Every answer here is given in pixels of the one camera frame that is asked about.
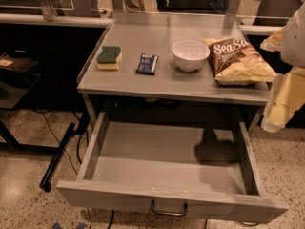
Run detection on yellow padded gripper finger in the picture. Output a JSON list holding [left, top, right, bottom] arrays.
[[261, 68, 305, 133], [260, 28, 284, 52]]

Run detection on sea salt chips bag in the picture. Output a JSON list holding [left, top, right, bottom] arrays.
[[202, 38, 276, 86]]

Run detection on white bowl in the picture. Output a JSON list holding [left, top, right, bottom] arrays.
[[172, 40, 210, 72]]

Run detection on grey metal table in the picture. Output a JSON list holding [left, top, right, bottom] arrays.
[[78, 12, 269, 127]]

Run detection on green yellow sponge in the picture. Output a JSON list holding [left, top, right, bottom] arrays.
[[96, 46, 122, 70]]

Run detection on black drawer handle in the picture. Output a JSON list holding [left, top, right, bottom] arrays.
[[151, 200, 188, 217]]

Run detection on dark side cart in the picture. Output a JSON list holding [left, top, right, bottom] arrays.
[[0, 52, 40, 153]]

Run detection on grey open top drawer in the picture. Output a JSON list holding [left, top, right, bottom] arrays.
[[57, 114, 288, 224]]

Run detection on blue rxbar blueberry bar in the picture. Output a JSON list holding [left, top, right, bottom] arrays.
[[135, 53, 158, 75]]

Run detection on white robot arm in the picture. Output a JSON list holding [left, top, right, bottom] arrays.
[[261, 4, 305, 133]]

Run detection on black floor bar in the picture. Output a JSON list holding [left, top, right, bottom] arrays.
[[39, 123, 74, 192]]

